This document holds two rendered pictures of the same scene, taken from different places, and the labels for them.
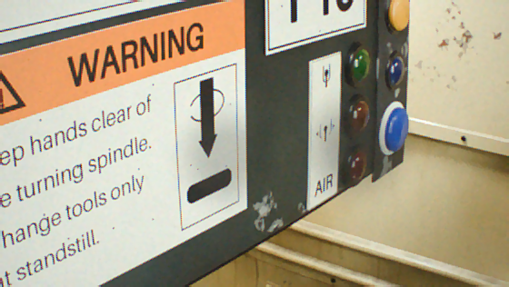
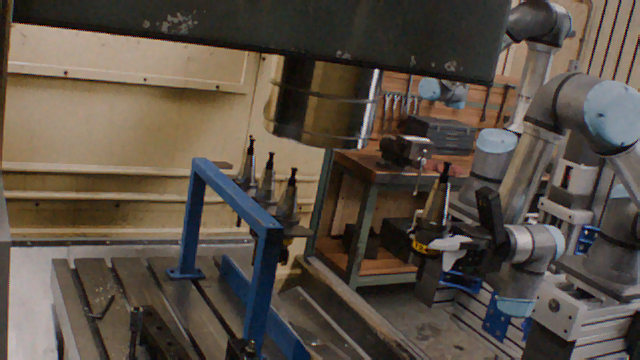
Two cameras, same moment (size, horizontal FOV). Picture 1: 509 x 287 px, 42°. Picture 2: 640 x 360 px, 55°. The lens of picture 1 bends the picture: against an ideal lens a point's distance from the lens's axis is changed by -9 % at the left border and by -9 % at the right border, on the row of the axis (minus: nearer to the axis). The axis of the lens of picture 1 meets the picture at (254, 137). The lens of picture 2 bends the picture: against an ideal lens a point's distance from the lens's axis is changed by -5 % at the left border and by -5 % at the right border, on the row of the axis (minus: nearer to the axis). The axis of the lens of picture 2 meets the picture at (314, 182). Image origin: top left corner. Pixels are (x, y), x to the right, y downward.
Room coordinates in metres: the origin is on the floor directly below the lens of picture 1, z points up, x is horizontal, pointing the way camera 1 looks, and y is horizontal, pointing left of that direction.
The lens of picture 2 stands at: (0.01, 1.11, 1.66)
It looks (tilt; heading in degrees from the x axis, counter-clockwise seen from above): 16 degrees down; 290
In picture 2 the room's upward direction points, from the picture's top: 11 degrees clockwise
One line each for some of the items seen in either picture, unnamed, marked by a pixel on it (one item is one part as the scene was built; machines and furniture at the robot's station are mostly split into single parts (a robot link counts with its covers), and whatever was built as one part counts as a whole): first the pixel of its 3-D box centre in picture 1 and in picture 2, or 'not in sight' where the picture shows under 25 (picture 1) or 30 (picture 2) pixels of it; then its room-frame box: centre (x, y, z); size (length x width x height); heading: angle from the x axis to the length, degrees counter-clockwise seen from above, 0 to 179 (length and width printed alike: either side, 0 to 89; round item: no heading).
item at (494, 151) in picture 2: not in sight; (495, 152); (0.18, -0.86, 1.33); 0.13 x 0.12 x 0.14; 67
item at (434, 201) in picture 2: not in sight; (438, 200); (0.18, 0.05, 1.37); 0.04 x 0.04 x 0.07
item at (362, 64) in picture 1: (360, 64); not in sight; (0.40, -0.06, 1.67); 0.02 x 0.01 x 0.02; 142
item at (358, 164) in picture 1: (356, 165); not in sight; (0.40, -0.06, 1.61); 0.02 x 0.01 x 0.02; 142
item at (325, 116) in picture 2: not in sight; (322, 95); (0.34, 0.25, 1.53); 0.16 x 0.16 x 0.12
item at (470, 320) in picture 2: not in sight; (531, 303); (-0.05, -0.76, 0.94); 0.36 x 0.27 x 0.27; 143
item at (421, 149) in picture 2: not in sight; (473, 184); (0.46, -3.10, 0.71); 2.21 x 0.95 x 1.43; 53
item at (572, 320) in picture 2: not in sight; (599, 303); (-0.21, -0.56, 1.07); 0.40 x 0.13 x 0.09; 53
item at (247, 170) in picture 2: not in sight; (247, 167); (0.66, -0.19, 1.26); 0.04 x 0.04 x 0.07
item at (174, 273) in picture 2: not in sight; (192, 224); (0.83, -0.25, 1.05); 0.10 x 0.05 x 0.30; 52
